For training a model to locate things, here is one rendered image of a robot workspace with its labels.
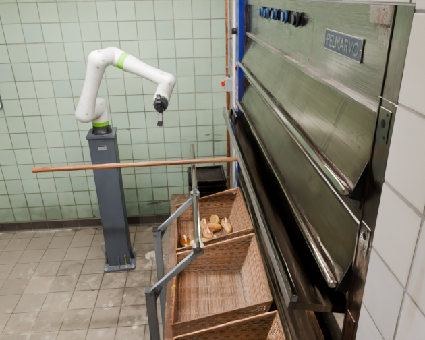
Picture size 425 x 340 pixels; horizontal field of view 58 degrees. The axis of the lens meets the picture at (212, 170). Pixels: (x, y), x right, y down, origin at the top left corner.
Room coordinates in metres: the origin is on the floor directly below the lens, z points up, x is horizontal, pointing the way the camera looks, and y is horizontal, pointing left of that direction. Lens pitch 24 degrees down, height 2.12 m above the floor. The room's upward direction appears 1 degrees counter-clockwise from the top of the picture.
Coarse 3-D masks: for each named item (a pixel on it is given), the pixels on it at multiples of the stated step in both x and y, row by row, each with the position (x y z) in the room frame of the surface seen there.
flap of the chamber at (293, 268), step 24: (240, 120) 2.33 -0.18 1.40; (240, 144) 1.87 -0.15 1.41; (264, 168) 1.60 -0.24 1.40; (264, 192) 1.35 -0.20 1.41; (288, 216) 1.18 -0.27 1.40; (264, 240) 1.04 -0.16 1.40; (288, 240) 1.02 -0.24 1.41; (288, 264) 0.90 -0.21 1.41; (312, 264) 0.91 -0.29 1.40; (312, 288) 0.81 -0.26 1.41; (336, 312) 0.75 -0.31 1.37
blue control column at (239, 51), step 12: (240, 0) 2.61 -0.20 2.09; (240, 12) 2.61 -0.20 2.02; (240, 24) 2.61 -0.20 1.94; (240, 36) 2.61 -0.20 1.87; (240, 48) 2.61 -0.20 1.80; (240, 60) 2.61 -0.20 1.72; (240, 72) 2.61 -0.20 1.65; (240, 84) 2.61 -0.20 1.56; (240, 96) 2.61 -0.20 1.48; (240, 168) 2.61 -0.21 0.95
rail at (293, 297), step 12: (228, 120) 2.22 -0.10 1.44; (240, 156) 1.67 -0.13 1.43; (252, 180) 1.40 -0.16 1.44; (252, 192) 1.32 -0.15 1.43; (264, 216) 1.12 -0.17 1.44; (264, 228) 1.07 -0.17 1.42; (276, 240) 0.98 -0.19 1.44; (276, 252) 0.92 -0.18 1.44; (288, 276) 0.82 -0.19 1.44; (288, 288) 0.77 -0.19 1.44
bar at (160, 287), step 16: (192, 144) 2.52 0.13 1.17; (192, 176) 2.01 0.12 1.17; (192, 192) 1.82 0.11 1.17; (160, 240) 1.79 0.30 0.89; (160, 256) 1.79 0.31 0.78; (192, 256) 1.33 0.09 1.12; (160, 272) 1.79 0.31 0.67; (176, 272) 1.33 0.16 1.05; (160, 288) 1.32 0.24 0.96; (160, 304) 1.79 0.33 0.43
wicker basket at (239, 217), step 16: (224, 192) 2.48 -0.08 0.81; (240, 192) 2.41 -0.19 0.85; (176, 208) 2.41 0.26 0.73; (192, 208) 2.47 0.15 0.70; (224, 208) 2.48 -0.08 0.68; (240, 208) 2.29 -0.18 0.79; (176, 224) 2.20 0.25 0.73; (192, 224) 2.43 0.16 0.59; (240, 224) 2.19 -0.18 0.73; (176, 240) 2.02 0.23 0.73; (208, 240) 1.94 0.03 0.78; (224, 240) 1.95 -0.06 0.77; (240, 240) 1.95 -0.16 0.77; (224, 256) 1.94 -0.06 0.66
